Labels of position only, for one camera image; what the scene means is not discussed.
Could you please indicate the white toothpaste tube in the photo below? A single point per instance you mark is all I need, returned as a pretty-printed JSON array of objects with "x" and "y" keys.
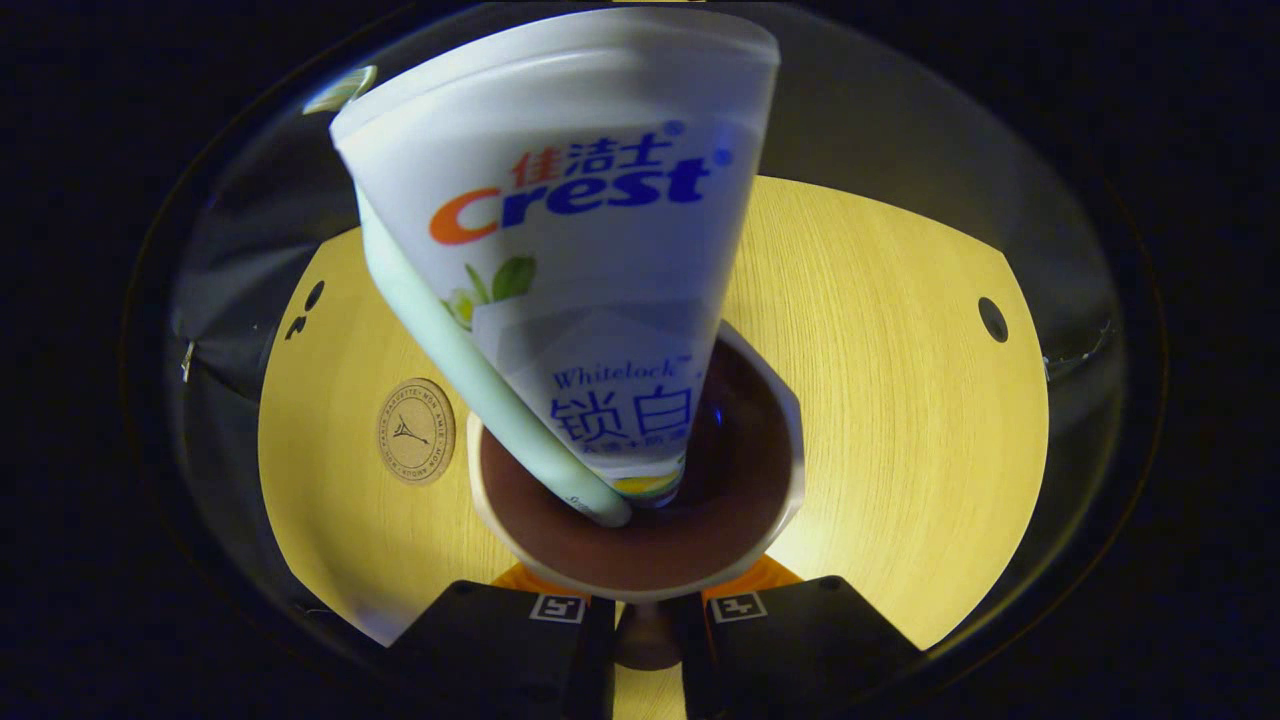
[{"x": 600, "y": 280}]

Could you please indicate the pale blue toothbrush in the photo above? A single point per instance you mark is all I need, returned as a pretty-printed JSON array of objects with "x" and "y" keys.
[{"x": 470, "y": 380}]

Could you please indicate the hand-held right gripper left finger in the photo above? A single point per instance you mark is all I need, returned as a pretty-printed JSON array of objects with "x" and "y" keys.
[{"x": 500, "y": 650}]

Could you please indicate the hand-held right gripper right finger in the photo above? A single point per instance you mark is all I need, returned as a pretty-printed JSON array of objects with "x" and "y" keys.
[{"x": 790, "y": 650}]

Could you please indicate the wooden desktop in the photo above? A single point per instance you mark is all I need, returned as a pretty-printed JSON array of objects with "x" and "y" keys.
[{"x": 900, "y": 450}]

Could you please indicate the beige cup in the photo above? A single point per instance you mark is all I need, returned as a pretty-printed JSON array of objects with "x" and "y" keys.
[{"x": 720, "y": 500}]

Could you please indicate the round cork coaster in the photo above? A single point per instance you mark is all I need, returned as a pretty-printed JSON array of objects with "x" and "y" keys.
[{"x": 415, "y": 432}]

